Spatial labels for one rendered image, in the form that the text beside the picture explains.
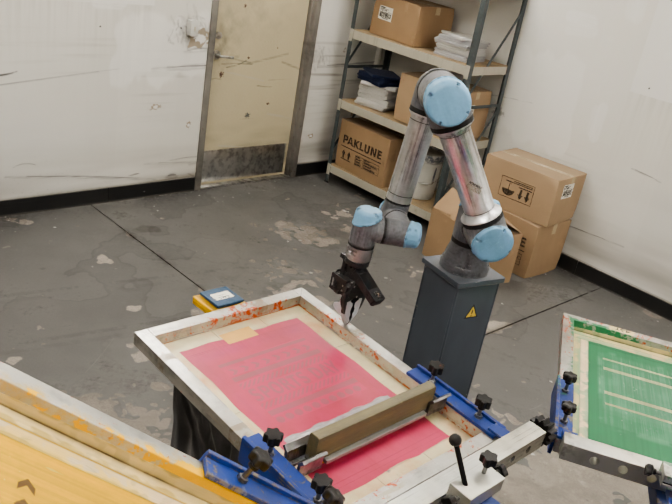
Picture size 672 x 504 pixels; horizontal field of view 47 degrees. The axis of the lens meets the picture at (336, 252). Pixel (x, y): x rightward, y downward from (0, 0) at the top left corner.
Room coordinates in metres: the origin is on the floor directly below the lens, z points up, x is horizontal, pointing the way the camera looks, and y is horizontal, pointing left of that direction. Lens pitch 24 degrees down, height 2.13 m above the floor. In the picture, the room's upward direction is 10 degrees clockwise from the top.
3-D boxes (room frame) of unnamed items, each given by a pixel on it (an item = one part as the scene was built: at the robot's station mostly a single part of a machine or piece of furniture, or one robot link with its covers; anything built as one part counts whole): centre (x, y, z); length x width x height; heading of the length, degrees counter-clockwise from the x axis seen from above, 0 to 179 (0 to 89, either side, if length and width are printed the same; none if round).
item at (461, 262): (2.18, -0.39, 1.25); 0.15 x 0.15 x 0.10
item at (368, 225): (2.00, -0.07, 1.34); 0.09 x 0.08 x 0.11; 99
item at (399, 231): (2.03, -0.16, 1.34); 0.11 x 0.11 x 0.08; 9
